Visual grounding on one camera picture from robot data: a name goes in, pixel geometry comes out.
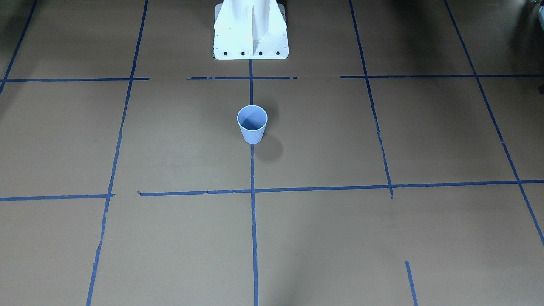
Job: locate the white camera mast base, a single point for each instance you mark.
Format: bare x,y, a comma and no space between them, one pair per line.
250,30

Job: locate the blue ribbed cup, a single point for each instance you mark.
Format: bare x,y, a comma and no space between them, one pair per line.
252,121

